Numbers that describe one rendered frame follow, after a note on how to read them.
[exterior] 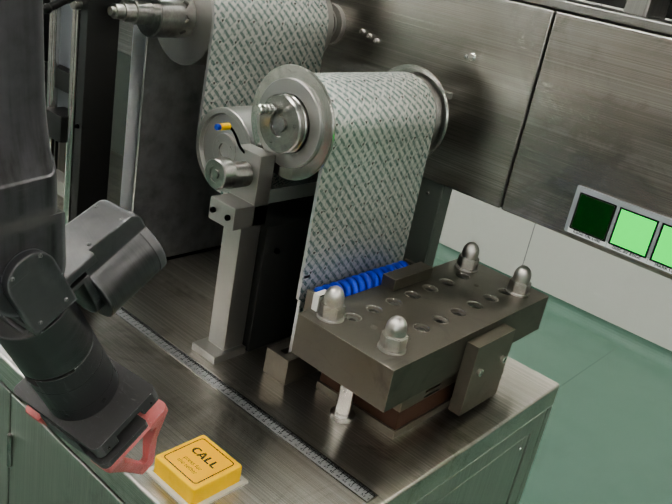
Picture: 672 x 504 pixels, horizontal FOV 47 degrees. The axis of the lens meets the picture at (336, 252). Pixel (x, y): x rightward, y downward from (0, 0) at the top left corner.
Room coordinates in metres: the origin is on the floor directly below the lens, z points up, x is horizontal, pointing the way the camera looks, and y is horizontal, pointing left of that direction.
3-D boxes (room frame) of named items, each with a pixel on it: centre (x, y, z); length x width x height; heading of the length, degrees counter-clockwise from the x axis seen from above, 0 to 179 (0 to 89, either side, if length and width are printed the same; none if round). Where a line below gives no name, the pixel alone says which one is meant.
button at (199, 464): (0.69, 0.10, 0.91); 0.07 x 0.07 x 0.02; 52
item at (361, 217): (1.03, -0.03, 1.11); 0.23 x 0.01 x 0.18; 142
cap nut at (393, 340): (0.84, -0.09, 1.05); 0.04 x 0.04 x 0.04
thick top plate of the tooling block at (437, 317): (1.00, -0.15, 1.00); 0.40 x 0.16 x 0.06; 142
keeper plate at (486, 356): (0.95, -0.24, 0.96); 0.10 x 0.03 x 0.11; 142
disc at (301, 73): (0.98, 0.09, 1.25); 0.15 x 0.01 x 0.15; 52
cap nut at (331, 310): (0.89, -0.01, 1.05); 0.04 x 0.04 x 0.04
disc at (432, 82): (1.18, -0.07, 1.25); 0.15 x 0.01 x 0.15; 52
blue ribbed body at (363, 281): (1.02, -0.05, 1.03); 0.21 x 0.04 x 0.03; 142
